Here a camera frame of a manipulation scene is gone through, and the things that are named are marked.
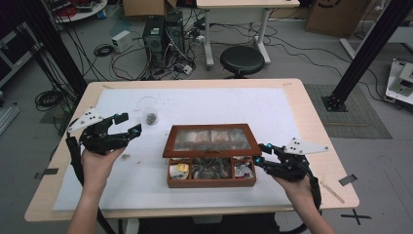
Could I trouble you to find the thin wooden stick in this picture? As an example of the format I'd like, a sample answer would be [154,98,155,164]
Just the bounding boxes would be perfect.
[319,180,346,205]

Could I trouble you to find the person's right hand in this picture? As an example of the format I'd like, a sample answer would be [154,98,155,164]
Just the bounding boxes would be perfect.
[272,175,319,213]

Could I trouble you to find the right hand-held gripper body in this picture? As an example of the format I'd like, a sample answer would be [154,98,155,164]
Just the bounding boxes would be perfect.
[264,136,330,183]

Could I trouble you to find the dark dried flower clump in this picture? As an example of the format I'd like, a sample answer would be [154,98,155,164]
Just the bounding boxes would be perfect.
[145,112,159,127]

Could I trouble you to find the round white table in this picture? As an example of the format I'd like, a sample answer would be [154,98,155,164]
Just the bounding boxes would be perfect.
[45,0,109,24]

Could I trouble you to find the wooden box with glass lid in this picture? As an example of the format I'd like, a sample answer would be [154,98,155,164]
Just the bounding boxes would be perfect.
[162,123,263,189]

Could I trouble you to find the small white box device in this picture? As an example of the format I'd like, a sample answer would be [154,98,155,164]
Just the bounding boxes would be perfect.
[110,29,134,54]

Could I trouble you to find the black aluminium frame post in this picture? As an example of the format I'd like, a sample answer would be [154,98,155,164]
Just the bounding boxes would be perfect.
[320,0,413,113]
[14,0,89,97]

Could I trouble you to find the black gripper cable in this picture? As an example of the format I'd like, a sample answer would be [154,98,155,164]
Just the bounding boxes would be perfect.
[278,159,323,234]
[64,116,86,189]

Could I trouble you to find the white machine frame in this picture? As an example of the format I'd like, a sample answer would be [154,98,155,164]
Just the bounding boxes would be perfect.
[384,58,413,106]

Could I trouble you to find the group of silver foil packets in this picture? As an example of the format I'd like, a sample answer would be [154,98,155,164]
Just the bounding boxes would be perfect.
[169,129,255,180]

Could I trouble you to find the brown cardboard box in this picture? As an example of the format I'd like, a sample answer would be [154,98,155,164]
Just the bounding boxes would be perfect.
[122,0,178,18]
[305,0,373,38]

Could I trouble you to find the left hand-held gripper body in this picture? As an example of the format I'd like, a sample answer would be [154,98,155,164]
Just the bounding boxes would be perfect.
[67,106,115,156]

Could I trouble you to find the grey tape strip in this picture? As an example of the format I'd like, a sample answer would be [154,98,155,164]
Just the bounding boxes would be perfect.
[338,174,358,187]
[34,167,60,180]

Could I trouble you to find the white table mat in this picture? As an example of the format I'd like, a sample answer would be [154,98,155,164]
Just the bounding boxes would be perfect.
[53,87,303,213]

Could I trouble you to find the black computer tower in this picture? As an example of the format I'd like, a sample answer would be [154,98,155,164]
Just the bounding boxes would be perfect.
[165,9,187,57]
[141,16,167,69]

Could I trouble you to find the clear glass cup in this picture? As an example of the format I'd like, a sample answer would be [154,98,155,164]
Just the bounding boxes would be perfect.
[135,96,161,128]

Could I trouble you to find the grey metal rack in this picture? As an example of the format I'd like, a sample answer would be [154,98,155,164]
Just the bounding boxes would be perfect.
[0,20,45,89]

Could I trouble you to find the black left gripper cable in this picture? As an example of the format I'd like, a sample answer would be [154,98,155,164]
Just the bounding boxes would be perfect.
[64,116,86,189]

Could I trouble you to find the person's left hand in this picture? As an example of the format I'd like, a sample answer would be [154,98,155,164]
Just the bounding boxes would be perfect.
[80,146,127,193]

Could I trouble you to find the black round stool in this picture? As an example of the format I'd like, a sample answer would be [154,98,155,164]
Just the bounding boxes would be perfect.
[219,45,266,79]

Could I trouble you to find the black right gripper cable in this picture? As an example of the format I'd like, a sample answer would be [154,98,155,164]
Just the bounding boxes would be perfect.
[278,159,323,234]

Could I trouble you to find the person's dark trousers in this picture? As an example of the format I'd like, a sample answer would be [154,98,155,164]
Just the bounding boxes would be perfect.
[138,213,282,234]

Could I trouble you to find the pile of dried flowers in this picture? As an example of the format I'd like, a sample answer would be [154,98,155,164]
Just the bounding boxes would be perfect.
[192,158,233,179]

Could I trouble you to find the black coiled cable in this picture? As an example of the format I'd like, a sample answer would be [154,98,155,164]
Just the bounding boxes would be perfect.
[93,43,115,58]
[34,89,67,112]

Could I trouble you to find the desk with white legs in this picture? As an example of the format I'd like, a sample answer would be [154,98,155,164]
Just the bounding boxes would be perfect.
[195,0,301,68]

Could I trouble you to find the grey floor mat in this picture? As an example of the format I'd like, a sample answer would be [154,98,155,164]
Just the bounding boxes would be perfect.
[303,83,394,140]

